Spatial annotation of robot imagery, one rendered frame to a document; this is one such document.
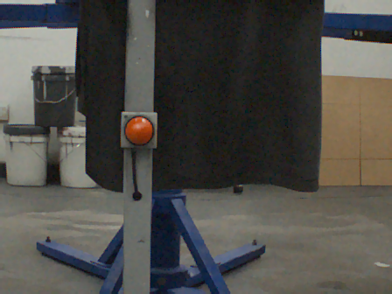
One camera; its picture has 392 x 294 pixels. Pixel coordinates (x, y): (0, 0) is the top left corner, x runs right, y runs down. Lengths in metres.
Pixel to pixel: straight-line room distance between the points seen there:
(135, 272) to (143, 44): 0.33
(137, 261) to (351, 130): 5.06
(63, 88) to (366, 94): 2.04
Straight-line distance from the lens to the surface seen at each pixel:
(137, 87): 1.41
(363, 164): 6.43
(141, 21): 1.41
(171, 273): 3.04
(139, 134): 1.37
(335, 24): 2.82
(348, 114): 6.45
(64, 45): 6.34
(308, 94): 1.73
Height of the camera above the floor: 0.74
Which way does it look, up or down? 3 degrees down
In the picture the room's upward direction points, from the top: 1 degrees clockwise
